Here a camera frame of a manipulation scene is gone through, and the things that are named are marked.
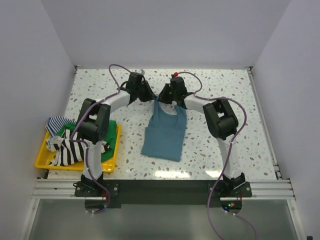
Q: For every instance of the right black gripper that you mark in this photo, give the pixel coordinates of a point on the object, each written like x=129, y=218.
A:
x=161, y=96

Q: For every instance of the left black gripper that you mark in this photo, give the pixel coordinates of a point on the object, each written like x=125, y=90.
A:
x=150, y=95

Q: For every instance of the blue ribbed tank top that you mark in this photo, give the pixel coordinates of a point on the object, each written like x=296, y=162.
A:
x=165, y=133

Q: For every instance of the black white striped tank top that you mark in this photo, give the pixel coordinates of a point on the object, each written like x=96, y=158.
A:
x=66, y=152

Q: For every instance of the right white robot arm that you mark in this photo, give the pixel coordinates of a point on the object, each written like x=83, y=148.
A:
x=222, y=124

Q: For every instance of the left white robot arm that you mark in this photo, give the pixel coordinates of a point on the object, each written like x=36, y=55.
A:
x=93, y=124

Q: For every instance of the green tank top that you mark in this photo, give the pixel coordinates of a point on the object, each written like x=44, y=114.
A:
x=109, y=142

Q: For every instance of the blue white striped tank top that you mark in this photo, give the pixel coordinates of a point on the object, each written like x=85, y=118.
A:
x=56, y=125

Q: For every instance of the yellow plastic tray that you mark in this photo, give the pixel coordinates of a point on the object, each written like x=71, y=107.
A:
x=44, y=157

